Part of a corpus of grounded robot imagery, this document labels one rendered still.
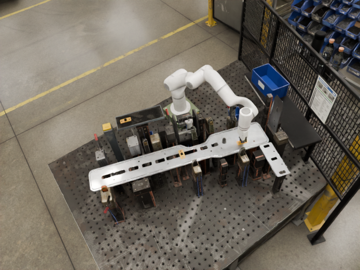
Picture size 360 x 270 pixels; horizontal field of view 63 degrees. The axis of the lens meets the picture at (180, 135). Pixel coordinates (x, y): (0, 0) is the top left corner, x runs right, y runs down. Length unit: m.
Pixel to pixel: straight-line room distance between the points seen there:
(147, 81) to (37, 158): 1.79
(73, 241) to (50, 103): 2.13
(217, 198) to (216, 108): 0.96
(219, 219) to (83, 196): 1.12
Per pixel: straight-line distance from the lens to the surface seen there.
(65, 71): 5.06
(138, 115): 2.32
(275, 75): 2.69
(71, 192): 2.66
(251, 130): 2.38
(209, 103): 2.99
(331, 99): 2.20
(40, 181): 3.78
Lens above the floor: 2.83
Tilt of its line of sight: 51 degrees down
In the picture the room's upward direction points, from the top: 8 degrees counter-clockwise
